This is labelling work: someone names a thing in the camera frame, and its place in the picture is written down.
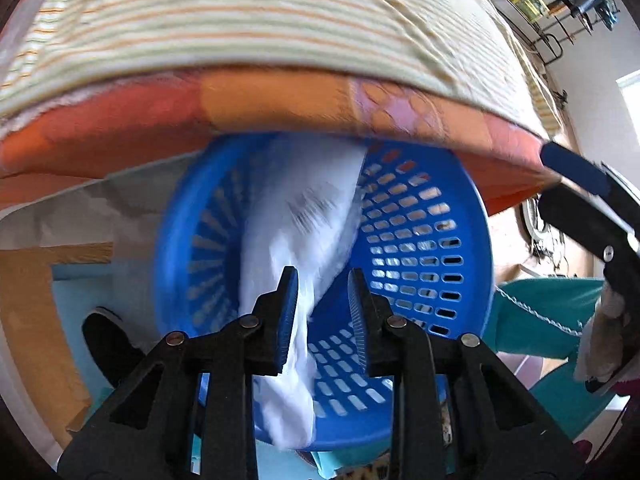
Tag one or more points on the black shoe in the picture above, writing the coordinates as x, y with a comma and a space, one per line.
107, 345

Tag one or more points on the white cloth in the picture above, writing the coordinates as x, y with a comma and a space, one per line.
300, 210

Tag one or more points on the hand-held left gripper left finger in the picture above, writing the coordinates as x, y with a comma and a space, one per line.
289, 310

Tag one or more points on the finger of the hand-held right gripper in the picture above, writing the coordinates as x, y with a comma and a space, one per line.
575, 167
580, 217

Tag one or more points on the window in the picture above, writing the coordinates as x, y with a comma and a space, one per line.
631, 102

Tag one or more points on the brown cardboard piece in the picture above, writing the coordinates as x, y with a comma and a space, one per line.
30, 320

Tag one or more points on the striped cream towel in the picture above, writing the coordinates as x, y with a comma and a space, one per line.
250, 20

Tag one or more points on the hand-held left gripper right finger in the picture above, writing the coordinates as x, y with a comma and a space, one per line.
357, 310

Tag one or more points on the teal cloth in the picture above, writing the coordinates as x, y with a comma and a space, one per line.
535, 320

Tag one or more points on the orange floral bedsheet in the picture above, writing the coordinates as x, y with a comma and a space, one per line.
275, 95

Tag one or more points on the blue plastic basket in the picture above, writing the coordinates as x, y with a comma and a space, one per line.
330, 320

